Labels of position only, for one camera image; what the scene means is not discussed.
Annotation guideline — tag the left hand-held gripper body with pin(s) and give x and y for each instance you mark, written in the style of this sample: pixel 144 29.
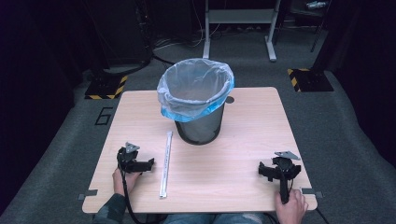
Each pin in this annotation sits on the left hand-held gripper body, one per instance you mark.
pixel 128 157

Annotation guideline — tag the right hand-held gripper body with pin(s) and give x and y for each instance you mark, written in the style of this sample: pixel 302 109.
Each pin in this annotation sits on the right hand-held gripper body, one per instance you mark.
pixel 285 169

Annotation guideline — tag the long white paper packet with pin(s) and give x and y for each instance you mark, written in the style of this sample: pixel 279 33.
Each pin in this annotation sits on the long white paper packet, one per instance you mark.
pixel 166 161

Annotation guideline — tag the dark mesh trash can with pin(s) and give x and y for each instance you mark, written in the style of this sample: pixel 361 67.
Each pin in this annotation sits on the dark mesh trash can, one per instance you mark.
pixel 202 130

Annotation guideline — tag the translucent blue trash bag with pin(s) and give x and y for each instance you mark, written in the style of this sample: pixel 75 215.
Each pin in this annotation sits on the translucent blue trash bag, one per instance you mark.
pixel 186 102

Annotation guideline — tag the person's left hand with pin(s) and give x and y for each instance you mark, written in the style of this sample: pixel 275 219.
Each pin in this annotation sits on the person's left hand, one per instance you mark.
pixel 130 180

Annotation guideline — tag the person's right hand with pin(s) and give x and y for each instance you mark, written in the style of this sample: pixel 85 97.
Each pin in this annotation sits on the person's right hand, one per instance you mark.
pixel 292 210

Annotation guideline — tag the grey tape piece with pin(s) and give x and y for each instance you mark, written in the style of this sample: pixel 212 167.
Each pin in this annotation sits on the grey tape piece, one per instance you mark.
pixel 90 193
pixel 308 191

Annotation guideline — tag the person's right leg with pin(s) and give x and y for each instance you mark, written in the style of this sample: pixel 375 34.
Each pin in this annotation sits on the person's right leg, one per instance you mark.
pixel 239 218

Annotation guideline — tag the person's leg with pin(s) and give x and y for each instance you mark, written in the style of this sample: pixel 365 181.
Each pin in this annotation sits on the person's leg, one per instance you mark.
pixel 190 219
pixel 239 218

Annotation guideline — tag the person's left leg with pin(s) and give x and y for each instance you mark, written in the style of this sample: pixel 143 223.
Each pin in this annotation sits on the person's left leg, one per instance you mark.
pixel 190 219

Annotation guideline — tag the black yellow striped floor plate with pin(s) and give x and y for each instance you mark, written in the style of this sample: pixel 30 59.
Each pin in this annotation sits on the black yellow striped floor plate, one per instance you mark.
pixel 311 81
pixel 102 88

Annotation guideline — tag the dark round table grommet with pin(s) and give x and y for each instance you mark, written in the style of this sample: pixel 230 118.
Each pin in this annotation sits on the dark round table grommet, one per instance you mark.
pixel 229 100

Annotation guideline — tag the black cabinet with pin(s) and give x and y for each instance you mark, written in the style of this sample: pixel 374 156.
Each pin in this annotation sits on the black cabinet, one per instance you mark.
pixel 121 31

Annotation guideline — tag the pale plastic object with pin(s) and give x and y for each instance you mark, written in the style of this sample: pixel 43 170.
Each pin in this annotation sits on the pale plastic object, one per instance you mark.
pixel 316 4

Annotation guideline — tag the white metal desk frame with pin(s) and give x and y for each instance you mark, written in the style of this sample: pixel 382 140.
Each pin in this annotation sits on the white metal desk frame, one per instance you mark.
pixel 239 16

